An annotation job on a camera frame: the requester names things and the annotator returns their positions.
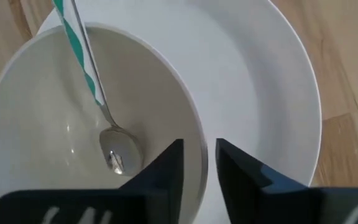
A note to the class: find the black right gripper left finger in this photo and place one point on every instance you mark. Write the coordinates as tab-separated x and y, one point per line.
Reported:
154	193

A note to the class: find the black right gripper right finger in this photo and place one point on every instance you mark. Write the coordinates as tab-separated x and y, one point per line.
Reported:
247	193

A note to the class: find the white round plate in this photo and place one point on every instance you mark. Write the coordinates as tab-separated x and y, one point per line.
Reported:
244	77

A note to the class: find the white bowl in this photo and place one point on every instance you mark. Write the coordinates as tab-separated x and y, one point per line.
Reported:
42	124

